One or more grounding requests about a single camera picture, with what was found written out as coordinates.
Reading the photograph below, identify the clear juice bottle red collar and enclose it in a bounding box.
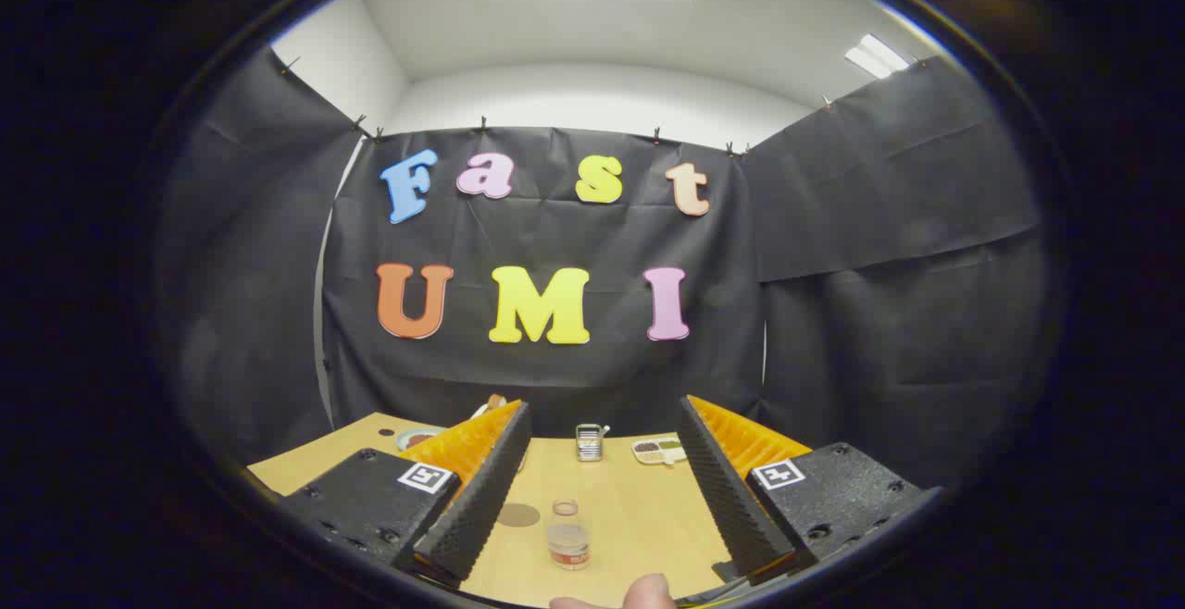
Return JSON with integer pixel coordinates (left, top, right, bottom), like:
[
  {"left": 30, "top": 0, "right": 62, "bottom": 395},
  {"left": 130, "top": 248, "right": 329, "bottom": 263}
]
[{"left": 546, "top": 499, "right": 592, "bottom": 571}]

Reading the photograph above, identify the white divided spice dish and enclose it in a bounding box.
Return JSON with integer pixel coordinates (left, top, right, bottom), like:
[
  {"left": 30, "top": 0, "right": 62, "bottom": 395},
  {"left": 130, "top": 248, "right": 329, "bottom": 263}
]
[{"left": 632, "top": 438, "right": 688, "bottom": 466}]

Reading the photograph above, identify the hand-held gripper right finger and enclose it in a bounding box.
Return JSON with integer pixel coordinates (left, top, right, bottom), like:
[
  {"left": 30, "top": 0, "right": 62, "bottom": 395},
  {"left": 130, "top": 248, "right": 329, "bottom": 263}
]
[{"left": 679, "top": 393, "right": 945, "bottom": 588}]

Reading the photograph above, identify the small ceiling light panel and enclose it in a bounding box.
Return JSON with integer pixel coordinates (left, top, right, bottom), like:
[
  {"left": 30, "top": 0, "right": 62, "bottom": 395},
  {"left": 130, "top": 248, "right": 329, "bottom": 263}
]
[{"left": 844, "top": 32, "right": 911, "bottom": 80}]

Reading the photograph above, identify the wooden table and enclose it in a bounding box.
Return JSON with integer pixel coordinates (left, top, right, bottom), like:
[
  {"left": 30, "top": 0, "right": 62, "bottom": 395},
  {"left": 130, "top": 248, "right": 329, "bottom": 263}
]
[{"left": 248, "top": 413, "right": 742, "bottom": 608}]

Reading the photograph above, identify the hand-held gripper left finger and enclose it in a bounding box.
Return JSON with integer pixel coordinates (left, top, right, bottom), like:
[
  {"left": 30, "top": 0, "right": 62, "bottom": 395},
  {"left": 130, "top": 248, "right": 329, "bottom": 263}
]
[{"left": 276, "top": 399, "right": 534, "bottom": 590}]

